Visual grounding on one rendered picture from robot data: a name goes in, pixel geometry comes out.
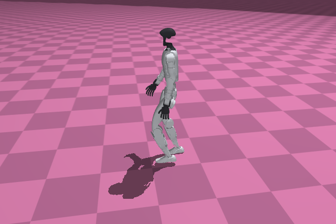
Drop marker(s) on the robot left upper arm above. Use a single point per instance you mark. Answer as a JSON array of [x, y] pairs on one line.
[[170, 61]]

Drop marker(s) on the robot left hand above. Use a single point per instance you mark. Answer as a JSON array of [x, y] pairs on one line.
[[165, 110]]

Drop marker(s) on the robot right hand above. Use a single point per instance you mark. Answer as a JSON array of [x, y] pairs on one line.
[[150, 89]]

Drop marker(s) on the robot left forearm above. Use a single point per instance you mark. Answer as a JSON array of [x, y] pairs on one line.
[[169, 91]]

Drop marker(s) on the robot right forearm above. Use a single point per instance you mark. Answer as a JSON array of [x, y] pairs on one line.
[[160, 77]]

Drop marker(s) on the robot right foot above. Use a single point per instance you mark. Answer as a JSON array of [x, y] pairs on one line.
[[174, 151]]

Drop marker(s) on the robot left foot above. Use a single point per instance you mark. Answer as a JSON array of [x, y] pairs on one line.
[[164, 159]]

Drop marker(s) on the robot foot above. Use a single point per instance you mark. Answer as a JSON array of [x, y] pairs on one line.
[[174, 151], [164, 159]]

